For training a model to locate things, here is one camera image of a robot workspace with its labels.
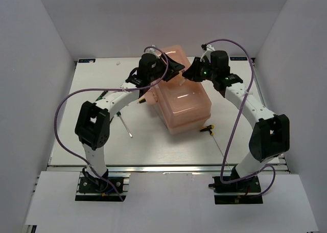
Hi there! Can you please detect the blue label sticker left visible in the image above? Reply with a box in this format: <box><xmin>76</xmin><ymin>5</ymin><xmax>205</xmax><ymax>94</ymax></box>
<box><xmin>78</xmin><ymin>58</ymin><xmax>96</xmax><ymax>63</ymax></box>

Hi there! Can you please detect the small green precision screwdriver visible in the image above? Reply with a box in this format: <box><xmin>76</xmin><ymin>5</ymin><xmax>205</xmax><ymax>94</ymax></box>
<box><xmin>96</xmin><ymin>91</ymin><xmax>108</xmax><ymax>101</ymax></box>

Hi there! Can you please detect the aluminium table rail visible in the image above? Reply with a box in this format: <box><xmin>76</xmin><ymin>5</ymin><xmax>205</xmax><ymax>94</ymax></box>
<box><xmin>46</xmin><ymin>165</ymin><xmax>222</xmax><ymax>173</ymax></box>

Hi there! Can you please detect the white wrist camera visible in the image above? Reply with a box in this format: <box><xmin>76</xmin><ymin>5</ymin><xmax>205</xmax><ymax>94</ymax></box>
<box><xmin>144</xmin><ymin>45</ymin><xmax>161</xmax><ymax>57</ymax></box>
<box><xmin>200</xmin><ymin>44</ymin><xmax>215</xmax><ymax>62</ymax></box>

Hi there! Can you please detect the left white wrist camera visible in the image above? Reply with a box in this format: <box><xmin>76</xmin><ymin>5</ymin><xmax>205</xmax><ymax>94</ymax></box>
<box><xmin>144</xmin><ymin>45</ymin><xmax>161</xmax><ymax>57</ymax></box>

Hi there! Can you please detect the blue label sticker right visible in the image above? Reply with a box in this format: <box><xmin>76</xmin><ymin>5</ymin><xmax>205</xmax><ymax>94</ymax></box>
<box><xmin>230</xmin><ymin>56</ymin><xmax>248</xmax><ymax>61</ymax></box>

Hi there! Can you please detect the blue label sticker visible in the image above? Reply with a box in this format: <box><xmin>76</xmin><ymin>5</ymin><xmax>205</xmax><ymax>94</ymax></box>
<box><xmin>78</xmin><ymin>58</ymin><xmax>96</xmax><ymax>63</ymax></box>
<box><xmin>230</xmin><ymin>56</ymin><xmax>248</xmax><ymax>61</ymax></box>

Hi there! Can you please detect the pink plastic toolbox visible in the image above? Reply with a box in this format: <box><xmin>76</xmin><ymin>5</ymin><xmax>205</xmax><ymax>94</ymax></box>
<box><xmin>143</xmin><ymin>45</ymin><xmax>212</xmax><ymax>134</ymax></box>

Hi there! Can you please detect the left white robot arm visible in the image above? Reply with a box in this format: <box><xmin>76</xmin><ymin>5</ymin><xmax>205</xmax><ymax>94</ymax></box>
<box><xmin>75</xmin><ymin>53</ymin><xmax>185</xmax><ymax>192</ymax></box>

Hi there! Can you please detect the green flathead screwdriver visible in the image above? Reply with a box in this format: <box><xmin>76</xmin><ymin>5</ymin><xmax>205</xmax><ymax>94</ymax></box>
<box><xmin>116</xmin><ymin>111</ymin><xmax>133</xmax><ymax>138</ymax></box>

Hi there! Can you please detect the yellow T-handle hex key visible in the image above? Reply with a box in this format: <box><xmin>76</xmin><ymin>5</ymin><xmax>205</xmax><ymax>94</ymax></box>
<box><xmin>138</xmin><ymin>98</ymin><xmax>146</xmax><ymax>104</ymax></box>
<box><xmin>197</xmin><ymin>124</ymin><xmax>224</xmax><ymax>166</ymax></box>

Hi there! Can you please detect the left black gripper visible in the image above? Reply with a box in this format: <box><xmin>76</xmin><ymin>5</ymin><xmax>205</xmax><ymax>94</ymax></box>
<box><xmin>148</xmin><ymin>52</ymin><xmax>184</xmax><ymax>82</ymax></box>

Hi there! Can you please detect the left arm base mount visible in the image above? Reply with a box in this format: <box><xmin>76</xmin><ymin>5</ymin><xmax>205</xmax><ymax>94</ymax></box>
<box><xmin>75</xmin><ymin>175</ymin><xmax>129</xmax><ymax>202</ymax></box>

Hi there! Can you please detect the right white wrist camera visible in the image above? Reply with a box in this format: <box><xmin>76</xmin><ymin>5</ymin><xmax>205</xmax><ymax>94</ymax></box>
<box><xmin>200</xmin><ymin>44</ymin><xmax>215</xmax><ymax>62</ymax></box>

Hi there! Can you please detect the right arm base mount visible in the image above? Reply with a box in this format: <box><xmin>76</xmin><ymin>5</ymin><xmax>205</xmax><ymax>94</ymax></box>
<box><xmin>208</xmin><ymin>176</ymin><xmax>263</xmax><ymax>205</ymax></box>

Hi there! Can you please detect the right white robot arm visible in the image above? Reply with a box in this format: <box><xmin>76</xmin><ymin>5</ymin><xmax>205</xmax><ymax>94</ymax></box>
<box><xmin>182</xmin><ymin>51</ymin><xmax>290</xmax><ymax>192</ymax></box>

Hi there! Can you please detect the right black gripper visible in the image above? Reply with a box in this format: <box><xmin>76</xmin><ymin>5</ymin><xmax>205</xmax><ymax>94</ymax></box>
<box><xmin>182</xmin><ymin>58</ymin><xmax>216</xmax><ymax>83</ymax></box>

